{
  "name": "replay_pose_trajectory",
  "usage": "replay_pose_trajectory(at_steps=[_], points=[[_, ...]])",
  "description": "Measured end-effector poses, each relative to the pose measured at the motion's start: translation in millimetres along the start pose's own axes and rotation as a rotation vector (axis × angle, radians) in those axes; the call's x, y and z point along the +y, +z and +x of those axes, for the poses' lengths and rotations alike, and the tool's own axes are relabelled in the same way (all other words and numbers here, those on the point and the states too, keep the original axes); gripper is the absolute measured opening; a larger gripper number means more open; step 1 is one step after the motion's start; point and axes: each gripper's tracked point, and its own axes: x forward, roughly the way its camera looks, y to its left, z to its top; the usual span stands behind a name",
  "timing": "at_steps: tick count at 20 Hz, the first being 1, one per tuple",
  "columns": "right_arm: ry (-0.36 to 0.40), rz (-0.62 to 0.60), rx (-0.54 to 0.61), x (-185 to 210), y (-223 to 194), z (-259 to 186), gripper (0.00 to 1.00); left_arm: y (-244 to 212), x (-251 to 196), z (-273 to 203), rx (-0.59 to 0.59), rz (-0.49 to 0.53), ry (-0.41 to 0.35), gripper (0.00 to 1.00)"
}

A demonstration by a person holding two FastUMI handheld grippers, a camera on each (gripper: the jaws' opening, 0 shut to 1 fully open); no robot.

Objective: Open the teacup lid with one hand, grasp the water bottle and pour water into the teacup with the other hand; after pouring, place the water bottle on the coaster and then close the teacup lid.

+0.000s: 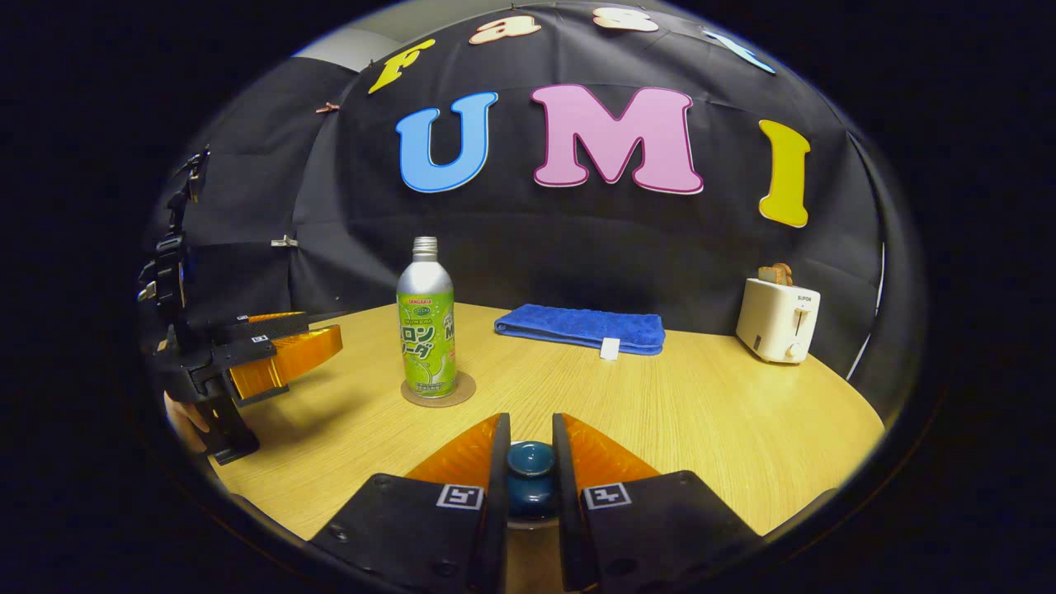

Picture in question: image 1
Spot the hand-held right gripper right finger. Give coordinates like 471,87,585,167
551,412,764,593

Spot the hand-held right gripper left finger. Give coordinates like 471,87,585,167
309,412,512,594

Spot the blue teacup lid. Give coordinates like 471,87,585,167
505,441,558,521

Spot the round brown coaster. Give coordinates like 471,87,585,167
401,370,477,408

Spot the silver green water bottle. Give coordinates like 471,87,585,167
396,237,457,399

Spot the folded blue towel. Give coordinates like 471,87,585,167
494,304,667,361

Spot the black backdrop cloth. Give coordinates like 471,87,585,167
140,0,917,413

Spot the white toaster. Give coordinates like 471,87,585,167
736,277,822,365

